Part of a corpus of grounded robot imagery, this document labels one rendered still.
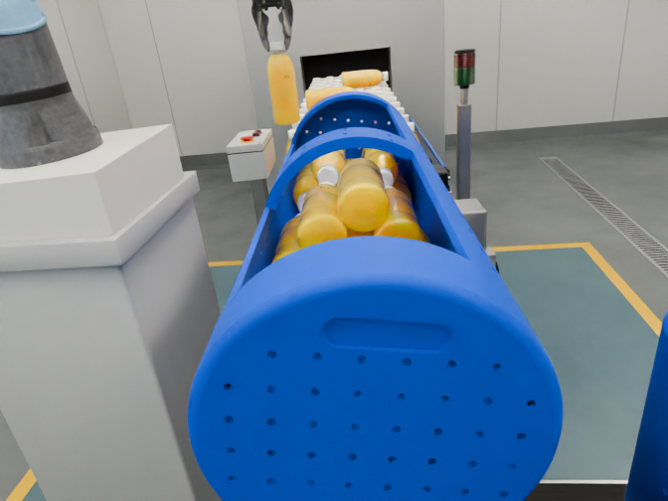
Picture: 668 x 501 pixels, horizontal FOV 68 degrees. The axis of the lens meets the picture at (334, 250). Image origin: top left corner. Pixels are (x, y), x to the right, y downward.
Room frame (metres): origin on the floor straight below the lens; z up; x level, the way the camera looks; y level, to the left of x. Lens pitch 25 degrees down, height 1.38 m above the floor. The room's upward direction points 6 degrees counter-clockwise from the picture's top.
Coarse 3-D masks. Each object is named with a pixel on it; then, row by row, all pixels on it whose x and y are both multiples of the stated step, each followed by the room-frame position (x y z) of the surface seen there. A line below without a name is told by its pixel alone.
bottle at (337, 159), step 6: (342, 150) 1.02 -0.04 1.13; (324, 156) 0.94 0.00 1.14; (330, 156) 0.94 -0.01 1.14; (336, 156) 0.95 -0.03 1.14; (342, 156) 0.97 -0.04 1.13; (312, 162) 0.96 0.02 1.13; (318, 162) 0.94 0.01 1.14; (324, 162) 0.93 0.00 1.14; (330, 162) 0.93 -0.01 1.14; (336, 162) 0.93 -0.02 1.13; (342, 162) 0.95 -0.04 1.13; (312, 168) 0.95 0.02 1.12; (318, 168) 0.93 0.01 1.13; (336, 168) 0.92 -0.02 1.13; (312, 174) 0.95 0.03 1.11
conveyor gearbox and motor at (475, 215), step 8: (456, 200) 1.37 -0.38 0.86; (464, 200) 1.36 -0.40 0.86; (472, 200) 1.36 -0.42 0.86; (464, 208) 1.30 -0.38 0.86; (472, 208) 1.30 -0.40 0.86; (480, 208) 1.29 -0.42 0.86; (464, 216) 1.27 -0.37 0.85; (472, 216) 1.27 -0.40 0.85; (480, 216) 1.27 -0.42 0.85; (472, 224) 1.27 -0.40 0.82; (480, 224) 1.27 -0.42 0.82; (480, 232) 1.27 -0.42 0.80; (480, 240) 1.27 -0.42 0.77; (488, 248) 1.34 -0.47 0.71; (496, 264) 1.32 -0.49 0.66
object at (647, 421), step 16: (656, 352) 0.48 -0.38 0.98; (656, 368) 0.46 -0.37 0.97; (656, 384) 0.45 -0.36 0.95; (656, 400) 0.44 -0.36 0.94; (656, 416) 0.43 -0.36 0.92; (640, 432) 0.46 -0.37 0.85; (656, 432) 0.42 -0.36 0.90; (640, 448) 0.45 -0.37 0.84; (656, 448) 0.41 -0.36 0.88; (640, 464) 0.44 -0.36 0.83; (656, 464) 0.41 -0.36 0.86; (640, 480) 0.43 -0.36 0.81; (656, 480) 0.40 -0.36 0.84; (640, 496) 0.42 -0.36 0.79; (656, 496) 0.40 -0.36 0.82
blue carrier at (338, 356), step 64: (320, 128) 1.14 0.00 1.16; (384, 128) 1.13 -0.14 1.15; (448, 192) 0.59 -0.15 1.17; (256, 256) 0.58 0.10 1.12; (320, 256) 0.32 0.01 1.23; (384, 256) 0.30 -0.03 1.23; (448, 256) 0.32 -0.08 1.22; (256, 320) 0.28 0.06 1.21; (320, 320) 0.28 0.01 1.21; (384, 320) 0.28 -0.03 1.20; (448, 320) 0.27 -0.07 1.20; (512, 320) 0.27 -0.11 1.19; (192, 384) 0.29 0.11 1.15; (256, 384) 0.28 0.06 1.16; (320, 384) 0.28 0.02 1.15; (384, 384) 0.27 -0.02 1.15; (448, 384) 0.27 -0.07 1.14; (512, 384) 0.27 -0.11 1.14; (256, 448) 0.28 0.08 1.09; (320, 448) 0.28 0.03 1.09; (384, 448) 0.27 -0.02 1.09; (448, 448) 0.27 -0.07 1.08; (512, 448) 0.27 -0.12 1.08
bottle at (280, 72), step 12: (276, 60) 1.31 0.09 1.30; (288, 60) 1.32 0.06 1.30; (276, 72) 1.31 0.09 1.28; (288, 72) 1.31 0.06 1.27; (276, 84) 1.31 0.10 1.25; (288, 84) 1.31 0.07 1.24; (276, 96) 1.31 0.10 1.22; (288, 96) 1.31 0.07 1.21; (276, 108) 1.31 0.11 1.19; (288, 108) 1.31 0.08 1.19; (276, 120) 1.32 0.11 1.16; (288, 120) 1.31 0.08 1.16
